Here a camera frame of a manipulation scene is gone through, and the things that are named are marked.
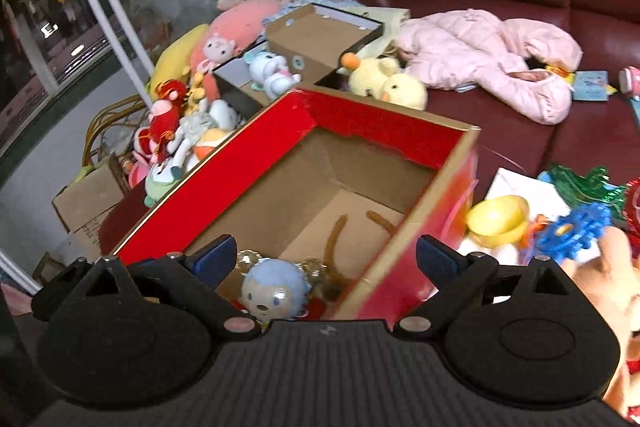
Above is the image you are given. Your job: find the green foil decoration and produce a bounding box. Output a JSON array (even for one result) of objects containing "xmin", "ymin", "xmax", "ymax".
[{"xmin": 540, "ymin": 164, "xmax": 626, "ymax": 218}]

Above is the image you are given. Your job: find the pile of small plush toys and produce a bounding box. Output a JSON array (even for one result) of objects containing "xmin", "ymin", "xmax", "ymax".
[{"xmin": 129, "ymin": 74, "xmax": 246, "ymax": 208}]

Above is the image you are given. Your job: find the yellow duck plush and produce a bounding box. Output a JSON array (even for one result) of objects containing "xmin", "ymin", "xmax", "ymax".
[
  {"xmin": 337, "ymin": 52, "xmax": 401, "ymax": 98},
  {"xmin": 380, "ymin": 72, "xmax": 428, "ymax": 110}
]

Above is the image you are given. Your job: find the yellow banana plush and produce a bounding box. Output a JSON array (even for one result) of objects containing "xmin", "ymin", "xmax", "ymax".
[{"xmin": 150, "ymin": 23, "xmax": 211, "ymax": 100}]

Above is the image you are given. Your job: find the blue plastic gear toy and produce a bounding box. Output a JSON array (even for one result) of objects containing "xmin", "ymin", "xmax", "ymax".
[{"xmin": 537, "ymin": 202, "xmax": 613, "ymax": 263}]

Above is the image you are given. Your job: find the plain brown carton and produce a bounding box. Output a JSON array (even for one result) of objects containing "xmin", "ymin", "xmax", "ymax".
[{"xmin": 52, "ymin": 159, "xmax": 126, "ymax": 258}]

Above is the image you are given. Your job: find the red cardboard box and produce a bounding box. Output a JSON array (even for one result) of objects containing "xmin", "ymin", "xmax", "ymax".
[{"xmin": 102, "ymin": 87, "xmax": 482, "ymax": 323}]

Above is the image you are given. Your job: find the tan plush toy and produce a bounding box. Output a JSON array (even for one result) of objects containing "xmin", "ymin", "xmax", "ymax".
[{"xmin": 570, "ymin": 227, "xmax": 640, "ymax": 423}]

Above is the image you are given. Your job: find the pink and white toy cup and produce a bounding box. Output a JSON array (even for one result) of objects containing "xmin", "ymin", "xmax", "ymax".
[{"xmin": 618, "ymin": 66, "xmax": 640, "ymax": 98}]

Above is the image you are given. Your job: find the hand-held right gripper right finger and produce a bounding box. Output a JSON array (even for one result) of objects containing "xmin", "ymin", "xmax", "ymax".
[{"xmin": 395, "ymin": 234, "xmax": 576, "ymax": 342}]

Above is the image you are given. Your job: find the wicker chair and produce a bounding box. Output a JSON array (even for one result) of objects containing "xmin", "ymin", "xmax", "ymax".
[{"xmin": 82, "ymin": 96, "xmax": 151, "ymax": 168}]

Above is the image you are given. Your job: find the white printed sheet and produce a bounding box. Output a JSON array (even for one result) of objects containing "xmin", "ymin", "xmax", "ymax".
[{"xmin": 482, "ymin": 167, "xmax": 571, "ymax": 218}]

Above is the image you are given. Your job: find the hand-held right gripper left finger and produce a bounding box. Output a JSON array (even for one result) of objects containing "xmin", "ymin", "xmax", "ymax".
[{"xmin": 80, "ymin": 234, "xmax": 262, "ymax": 341}]

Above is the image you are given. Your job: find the pink padded jacket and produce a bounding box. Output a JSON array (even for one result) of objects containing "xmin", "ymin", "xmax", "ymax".
[{"xmin": 395, "ymin": 9, "xmax": 583, "ymax": 125}]

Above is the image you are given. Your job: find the blue silver foil balloon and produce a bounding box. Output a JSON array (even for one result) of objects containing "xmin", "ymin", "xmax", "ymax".
[{"xmin": 232, "ymin": 248, "xmax": 328, "ymax": 323}]

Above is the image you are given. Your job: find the pale yellow cloth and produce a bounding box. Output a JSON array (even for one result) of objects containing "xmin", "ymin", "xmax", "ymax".
[{"xmin": 345, "ymin": 4, "xmax": 411, "ymax": 38}]

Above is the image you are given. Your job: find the white and blue toy animal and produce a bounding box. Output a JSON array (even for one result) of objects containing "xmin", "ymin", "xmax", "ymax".
[{"xmin": 247, "ymin": 51, "xmax": 303, "ymax": 100}]

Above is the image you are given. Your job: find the long pink plush toy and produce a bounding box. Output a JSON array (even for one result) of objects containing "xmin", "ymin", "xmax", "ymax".
[{"xmin": 190, "ymin": 0, "xmax": 296, "ymax": 78}]

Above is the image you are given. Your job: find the open brown cardboard box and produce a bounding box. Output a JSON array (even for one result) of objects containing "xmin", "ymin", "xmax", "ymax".
[{"xmin": 265, "ymin": 3, "xmax": 386, "ymax": 80}]

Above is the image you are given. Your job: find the brown fuzzy headband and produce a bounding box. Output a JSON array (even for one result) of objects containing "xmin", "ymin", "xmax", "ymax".
[{"xmin": 310, "ymin": 209, "xmax": 396, "ymax": 303}]

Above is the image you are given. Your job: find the light blue small book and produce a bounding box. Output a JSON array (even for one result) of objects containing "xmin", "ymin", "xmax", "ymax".
[{"xmin": 570, "ymin": 69, "xmax": 618, "ymax": 102}]

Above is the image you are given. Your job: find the yellow plastic bowl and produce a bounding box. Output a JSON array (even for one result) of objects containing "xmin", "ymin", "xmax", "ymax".
[{"xmin": 466, "ymin": 196, "xmax": 531, "ymax": 248}]

